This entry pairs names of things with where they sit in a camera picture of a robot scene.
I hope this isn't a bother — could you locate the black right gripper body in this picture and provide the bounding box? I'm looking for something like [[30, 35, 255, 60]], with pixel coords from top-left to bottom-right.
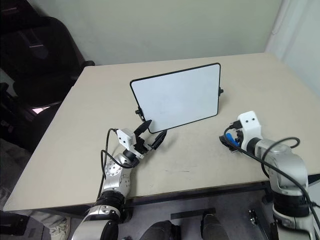
[[233, 126, 246, 150]]

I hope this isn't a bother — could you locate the dark rounded shape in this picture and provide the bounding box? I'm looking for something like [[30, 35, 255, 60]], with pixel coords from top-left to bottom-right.
[[141, 219, 181, 240], [200, 211, 229, 240]]

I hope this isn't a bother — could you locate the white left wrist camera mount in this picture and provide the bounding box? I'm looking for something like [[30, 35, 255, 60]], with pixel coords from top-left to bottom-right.
[[116, 128, 146, 159]]

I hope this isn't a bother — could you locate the black office chair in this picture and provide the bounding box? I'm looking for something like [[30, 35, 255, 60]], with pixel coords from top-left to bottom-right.
[[0, 0, 96, 154]]

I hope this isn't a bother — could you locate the light sneaker shoe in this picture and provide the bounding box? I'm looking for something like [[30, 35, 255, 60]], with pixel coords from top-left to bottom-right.
[[49, 216, 70, 239]]

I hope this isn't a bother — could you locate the black flat bar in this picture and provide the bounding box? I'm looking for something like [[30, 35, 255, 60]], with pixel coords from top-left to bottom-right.
[[170, 207, 217, 220]]

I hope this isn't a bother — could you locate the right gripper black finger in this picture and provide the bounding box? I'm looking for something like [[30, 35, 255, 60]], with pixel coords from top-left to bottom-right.
[[218, 134, 238, 153]]

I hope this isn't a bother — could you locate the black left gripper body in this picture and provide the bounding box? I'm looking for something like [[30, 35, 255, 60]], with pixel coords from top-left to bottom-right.
[[134, 136, 154, 155]]

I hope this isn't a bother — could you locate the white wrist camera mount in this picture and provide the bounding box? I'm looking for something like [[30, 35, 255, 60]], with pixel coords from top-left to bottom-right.
[[237, 110, 263, 149], [116, 128, 146, 159]]

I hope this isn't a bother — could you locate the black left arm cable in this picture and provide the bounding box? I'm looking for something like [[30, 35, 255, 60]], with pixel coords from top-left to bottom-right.
[[96, 128, 137, 201]]

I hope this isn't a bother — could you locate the small black metal bracket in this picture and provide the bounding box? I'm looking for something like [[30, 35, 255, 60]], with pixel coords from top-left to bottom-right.
[[248, 208, 259, 226]]

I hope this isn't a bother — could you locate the whiteboard with black frame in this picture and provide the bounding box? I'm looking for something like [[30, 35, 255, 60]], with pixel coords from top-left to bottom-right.
[[129, 62, 224, 134]]

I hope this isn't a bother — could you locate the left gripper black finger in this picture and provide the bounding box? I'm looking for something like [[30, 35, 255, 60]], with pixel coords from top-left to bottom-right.
[[149, 130, 168, 151], [132, 119, 153, 138]]

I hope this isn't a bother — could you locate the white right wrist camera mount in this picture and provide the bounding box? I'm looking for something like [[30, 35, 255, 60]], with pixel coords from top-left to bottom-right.
[[237, 110, 263, 149]]

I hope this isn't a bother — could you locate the black metal table frame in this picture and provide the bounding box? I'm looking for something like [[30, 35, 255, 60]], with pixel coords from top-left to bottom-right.
[[123, 180, 275, 208]]

